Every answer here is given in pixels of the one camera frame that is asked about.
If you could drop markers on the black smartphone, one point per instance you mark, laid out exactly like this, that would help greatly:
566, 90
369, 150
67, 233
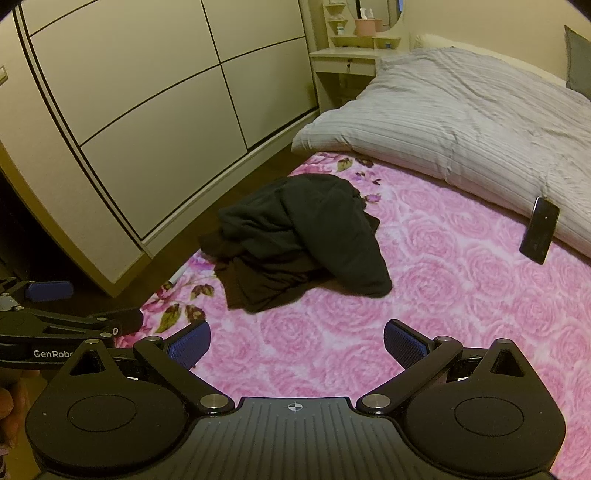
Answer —
540, 228

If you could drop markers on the grey striped duvet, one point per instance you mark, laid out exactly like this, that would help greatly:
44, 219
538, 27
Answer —
461, 115

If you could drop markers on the pink floral blanket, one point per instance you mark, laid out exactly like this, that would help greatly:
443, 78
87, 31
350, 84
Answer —
461, 300

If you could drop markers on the cream wardrobe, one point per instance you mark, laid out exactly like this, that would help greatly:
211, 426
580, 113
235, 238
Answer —
138, 92

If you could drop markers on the black long-sleeved shirt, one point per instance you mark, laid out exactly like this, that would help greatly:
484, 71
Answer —
323, 221

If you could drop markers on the grey pillow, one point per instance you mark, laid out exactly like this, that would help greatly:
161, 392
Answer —
579, 60

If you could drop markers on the cream dressing table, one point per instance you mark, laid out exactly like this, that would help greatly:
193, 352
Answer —
341, 57

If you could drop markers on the person's left hand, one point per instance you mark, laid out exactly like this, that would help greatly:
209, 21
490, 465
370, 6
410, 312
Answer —
11, 410

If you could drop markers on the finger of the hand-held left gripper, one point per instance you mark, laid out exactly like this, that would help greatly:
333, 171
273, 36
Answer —
48, 291
64, 323

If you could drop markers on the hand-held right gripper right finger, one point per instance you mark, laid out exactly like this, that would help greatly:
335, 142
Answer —
405, 344

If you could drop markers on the pink tissue box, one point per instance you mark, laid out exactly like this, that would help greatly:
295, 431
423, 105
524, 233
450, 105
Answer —
368, 26

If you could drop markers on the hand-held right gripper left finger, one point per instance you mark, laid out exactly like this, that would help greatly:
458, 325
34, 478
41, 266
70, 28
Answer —
190, 344

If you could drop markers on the cream headboard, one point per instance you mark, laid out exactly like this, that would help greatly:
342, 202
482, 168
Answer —
485, 51

